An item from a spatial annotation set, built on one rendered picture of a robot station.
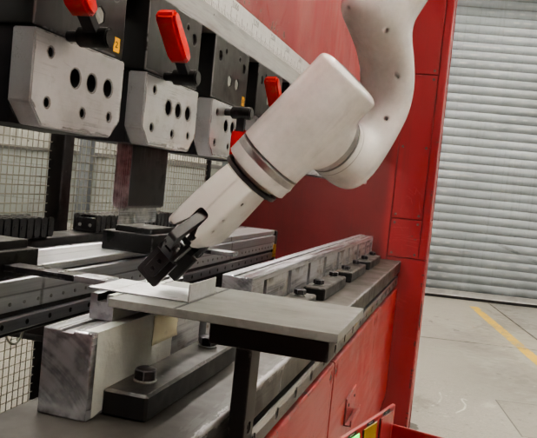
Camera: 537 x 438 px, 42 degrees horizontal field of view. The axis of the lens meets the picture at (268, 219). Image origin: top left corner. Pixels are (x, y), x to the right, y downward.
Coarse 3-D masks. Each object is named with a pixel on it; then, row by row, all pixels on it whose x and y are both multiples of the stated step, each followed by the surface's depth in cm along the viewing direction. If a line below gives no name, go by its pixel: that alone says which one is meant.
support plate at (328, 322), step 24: (216, 288) 93; (144, 312) 77; (168, 312) 76; (192, 312) 75; (216, 312) 76; (240, 312) 77; (264, 312) 79; (288, 312) 80; (312, 312) 82; (336, 312) 83; (360, 312) 85; (312, 336) 72; (336, 336) 71
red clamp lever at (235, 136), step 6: (234, 108) 98; (240, 108) 98; (246, 108) 98; (228, 114) 99; (234, 114) 98; (240, 114) 98; (246, 114) 98; (252, 114) 99; (240, 120) 98; (240, 126) 98; (234, 132) 98; (240, 132) 98; (234, 138) 98
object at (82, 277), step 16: (0, 240) 92; (16, 240) 95; (0, 256) 90; (16, 256) 93; (32, 256) 97; (0, 272) 91; (16, 272) 90; (32, 272) 90; (48, 272) 89; (64, 272) 90; (80, 272) 91
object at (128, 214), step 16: (128, 144) 81; (128, 160) 81; (144, 160) 84; (160, 160) 89; (128, 176) 81; (144, 176) 85; (160, 176) 89; (128, 192) 81; (144, 192) 85; (160, 192) 90; (128, 208) 82; (144, 208) 88
